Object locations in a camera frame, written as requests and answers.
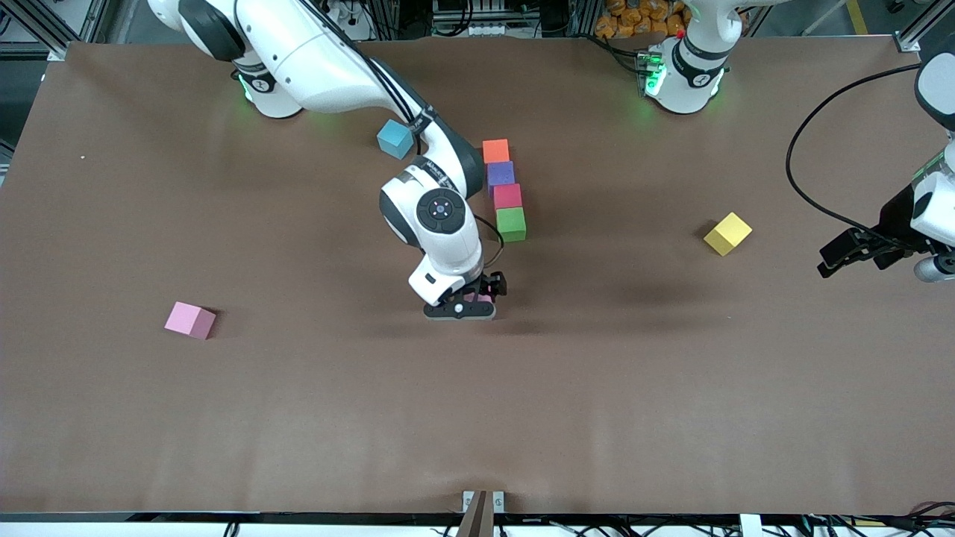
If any green foam cube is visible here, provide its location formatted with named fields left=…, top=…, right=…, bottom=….
left=495, top=207, right=527, bottom=243

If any yellow foam cube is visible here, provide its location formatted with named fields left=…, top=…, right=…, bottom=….
left=704, top=212, right=753, bottom=257

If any blue foam cube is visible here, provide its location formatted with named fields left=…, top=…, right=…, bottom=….
left=376, top=119, right=415, bottom=160

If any brown wooden stick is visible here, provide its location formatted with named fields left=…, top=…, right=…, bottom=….
left=457, top=490, right=489, bottom=537

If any white equipment box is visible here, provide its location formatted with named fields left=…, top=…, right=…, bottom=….
left=433, top=0, right=510, bottom=38

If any bag of orange items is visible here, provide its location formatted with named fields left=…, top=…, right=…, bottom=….
left=595, top=0, right=691, bottom=40

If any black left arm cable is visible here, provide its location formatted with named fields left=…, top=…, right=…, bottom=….
left=785, top=63, right=926, bottom=241

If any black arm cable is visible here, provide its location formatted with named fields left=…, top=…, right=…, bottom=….
left=298, top=0, right=506, bottom=271
left=785, top=63, right=926, bottom=241

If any aluminium frame profile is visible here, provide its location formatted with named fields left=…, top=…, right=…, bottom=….
left=894, top=0, right=955, bottom=54
left=11, top=0, right=101, bottom=62

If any small metal edge bracket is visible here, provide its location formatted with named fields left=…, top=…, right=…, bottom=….
left=462, top=490, right=506, bottom=515

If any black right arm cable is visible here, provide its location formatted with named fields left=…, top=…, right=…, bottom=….
left=298, top=0, right=506, bottom=271

